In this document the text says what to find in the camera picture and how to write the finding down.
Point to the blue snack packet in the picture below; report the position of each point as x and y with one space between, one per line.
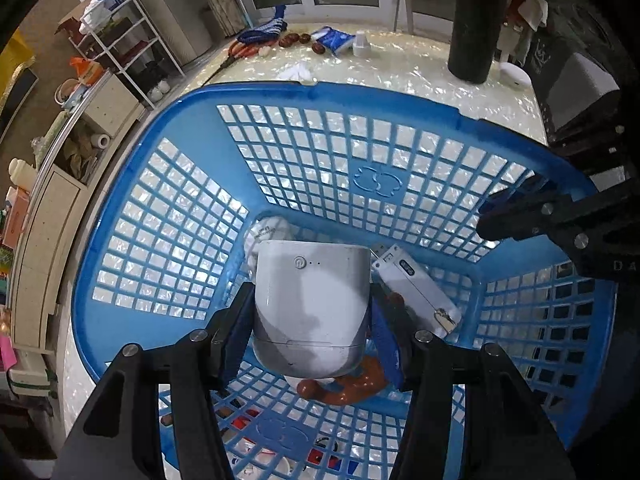
332 40

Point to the white paper roll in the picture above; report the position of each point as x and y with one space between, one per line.
100 140

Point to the blue plastic mesh basket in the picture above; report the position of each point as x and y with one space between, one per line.
280 95

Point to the white shoes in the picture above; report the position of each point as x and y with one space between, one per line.
159 90

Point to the beige drawer unit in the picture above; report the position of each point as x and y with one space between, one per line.
115 105

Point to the orange box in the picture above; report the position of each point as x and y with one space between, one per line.
14 220

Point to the white round dish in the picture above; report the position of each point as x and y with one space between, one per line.
515 75

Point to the white metal shelf rack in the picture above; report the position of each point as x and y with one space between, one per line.
125 45

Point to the small white round object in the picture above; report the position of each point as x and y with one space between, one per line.
263 52

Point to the white plastic cup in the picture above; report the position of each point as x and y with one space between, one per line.
360 45

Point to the orange bag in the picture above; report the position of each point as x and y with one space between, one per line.
85 71

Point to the white power bank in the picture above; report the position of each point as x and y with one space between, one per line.
310 300

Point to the brown glossy object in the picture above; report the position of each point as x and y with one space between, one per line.
360 385

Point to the blue striped cloth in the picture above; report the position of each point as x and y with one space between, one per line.
262 30

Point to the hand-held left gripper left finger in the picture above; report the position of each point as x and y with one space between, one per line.
235 340

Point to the beige jar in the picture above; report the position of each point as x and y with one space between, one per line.
23 171

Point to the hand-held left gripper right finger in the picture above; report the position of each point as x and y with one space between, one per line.
387 345

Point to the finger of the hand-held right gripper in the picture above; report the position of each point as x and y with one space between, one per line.
595 147
555 220

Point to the white round basket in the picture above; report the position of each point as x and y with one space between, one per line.
67 94

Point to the white crumpled tissue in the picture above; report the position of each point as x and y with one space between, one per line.
297 72

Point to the long beige wooden cabinet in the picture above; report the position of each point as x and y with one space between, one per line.
45 240

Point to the white remote control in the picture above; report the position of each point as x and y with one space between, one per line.
267 232

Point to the slim white charger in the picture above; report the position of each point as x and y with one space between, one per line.
415 285

